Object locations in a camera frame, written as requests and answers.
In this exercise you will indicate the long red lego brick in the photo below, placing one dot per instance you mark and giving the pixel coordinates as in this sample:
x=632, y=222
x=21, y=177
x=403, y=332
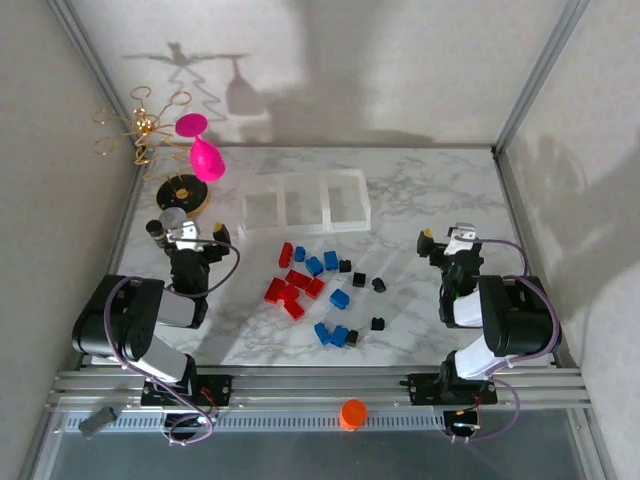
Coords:
x=286, y=254

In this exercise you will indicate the small blue lego brick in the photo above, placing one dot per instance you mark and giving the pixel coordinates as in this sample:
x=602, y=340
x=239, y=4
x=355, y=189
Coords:
x=299, y=254

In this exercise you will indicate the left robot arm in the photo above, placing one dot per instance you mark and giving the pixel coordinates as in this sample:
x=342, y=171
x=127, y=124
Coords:
x=170, y=310

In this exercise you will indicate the small black jar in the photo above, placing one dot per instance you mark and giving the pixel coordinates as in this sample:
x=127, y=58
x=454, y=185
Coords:
x=156, y=234

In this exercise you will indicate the yellow jar with grey lid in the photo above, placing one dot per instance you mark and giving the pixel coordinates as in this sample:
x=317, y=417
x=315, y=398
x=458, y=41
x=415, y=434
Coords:
x=171, y=218

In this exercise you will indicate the pink wine glass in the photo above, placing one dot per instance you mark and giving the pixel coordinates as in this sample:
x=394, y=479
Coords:
x=205, y=160

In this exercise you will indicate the grey plastic block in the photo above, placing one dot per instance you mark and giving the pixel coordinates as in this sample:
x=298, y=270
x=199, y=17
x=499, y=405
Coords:
x=97, y=422

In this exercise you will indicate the orange plastic cap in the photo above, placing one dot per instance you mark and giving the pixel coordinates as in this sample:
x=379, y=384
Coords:
x=353, y=412

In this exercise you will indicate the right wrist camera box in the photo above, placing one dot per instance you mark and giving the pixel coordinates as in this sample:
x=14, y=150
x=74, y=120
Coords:
x=460, y=242

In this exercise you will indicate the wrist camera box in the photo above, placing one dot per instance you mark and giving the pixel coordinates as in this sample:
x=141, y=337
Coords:
x=182, y=232
x=460, y=242

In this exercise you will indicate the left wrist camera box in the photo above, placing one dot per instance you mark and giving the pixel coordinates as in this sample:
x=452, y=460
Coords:
x=182, y=232

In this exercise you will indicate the aluminium side rail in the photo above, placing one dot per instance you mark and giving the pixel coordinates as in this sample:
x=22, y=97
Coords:
x=522, y=225
x=125, y=215

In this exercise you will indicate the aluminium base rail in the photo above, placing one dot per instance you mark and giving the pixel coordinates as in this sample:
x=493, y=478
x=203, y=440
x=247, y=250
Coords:
x=310, y=387

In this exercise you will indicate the aluminium frame post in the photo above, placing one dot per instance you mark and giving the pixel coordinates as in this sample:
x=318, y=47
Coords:
x=541, y=65
x=91, y=65

